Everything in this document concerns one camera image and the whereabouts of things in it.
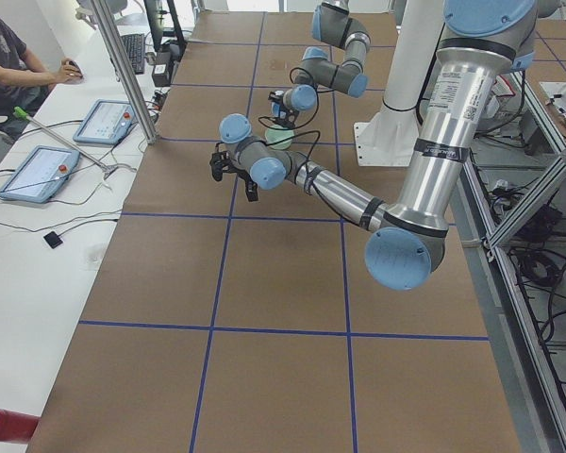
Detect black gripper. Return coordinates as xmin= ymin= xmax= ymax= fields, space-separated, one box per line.
xmin=268 ymin=90 xmax=296 ymax=128
xmin=209 ymin=149 xmax=258 ymax=202

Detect mint green bowl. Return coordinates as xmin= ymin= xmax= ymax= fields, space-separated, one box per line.
xmin=265 ymin=128 xmax=294 ymax=150

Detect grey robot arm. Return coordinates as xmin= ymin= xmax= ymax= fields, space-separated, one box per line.
xmin=261 ymin=1 xmax=371 ymax=130
xmin=209 ymin=1 xmax=541 ymax=290

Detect black power adapter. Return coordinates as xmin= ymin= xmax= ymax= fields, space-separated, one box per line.
xmin=152 ymin=51 xmax=174 ymax=88

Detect green tipped metal rod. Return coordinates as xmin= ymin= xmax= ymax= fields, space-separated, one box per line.
xmin=13 ymin=107 xmax=120 ymax=179

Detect far blue teach pendant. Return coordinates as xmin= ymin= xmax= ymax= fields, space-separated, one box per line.
xmin=73 ymin=99 xmax=136 ymax=146

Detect blue teach pendant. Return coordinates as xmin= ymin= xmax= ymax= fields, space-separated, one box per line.
xmin=73 ymin=99 xmax=136 ymax=146
xmin=0 ymin=145 xmax=80 ymax=204

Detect black keyboard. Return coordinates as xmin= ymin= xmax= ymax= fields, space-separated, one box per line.
xmin=121 ymin=33 xmax=145 ymax=75

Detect white side table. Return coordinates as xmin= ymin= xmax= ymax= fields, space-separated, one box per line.
xmin=0 ymin=11 xmax=199 ymax=453

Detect near blue teach pendant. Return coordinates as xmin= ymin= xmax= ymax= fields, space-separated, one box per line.
xmin=0 ymin=145 xmax=80 ymax=204

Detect small black square pad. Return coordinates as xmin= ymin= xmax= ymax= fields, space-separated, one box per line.
xmin=43 ymin=231 xmax=63 ymax=249

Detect black computer mouse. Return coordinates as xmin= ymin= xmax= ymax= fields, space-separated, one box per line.
xmin=67 ymin=60 xmax=83 ymax=78

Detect seated person in grey shirt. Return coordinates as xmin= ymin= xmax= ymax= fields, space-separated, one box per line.
xmin=0 ymin=18 xmax=82 ymax=140

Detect red cylinder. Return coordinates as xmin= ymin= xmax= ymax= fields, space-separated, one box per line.
xmin=0 ymin=409 xmax=40 ymax=445

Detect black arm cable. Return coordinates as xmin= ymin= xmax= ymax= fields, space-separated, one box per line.
xmin=288 ymin=66 xmax=322 ymax=131
xmin=257 ymin=115 xmax=323 ymax=166

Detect white metal pedestal base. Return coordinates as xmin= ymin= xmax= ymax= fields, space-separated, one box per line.
xmin=354 ymin=0 xmax=444 ymax=167

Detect aluminium frame post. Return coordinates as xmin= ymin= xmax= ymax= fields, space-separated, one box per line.
xmin=91 ymin=0 xmax=158 ymax=144

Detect aluminium frame rail structure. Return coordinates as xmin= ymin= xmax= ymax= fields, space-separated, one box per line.
xmin=452 ymin=18 xmax=566 ymax=453

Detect bundle of black floor cables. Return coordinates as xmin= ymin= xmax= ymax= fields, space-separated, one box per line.
xmin=504 ymin=197 xmax=566 ymax=345

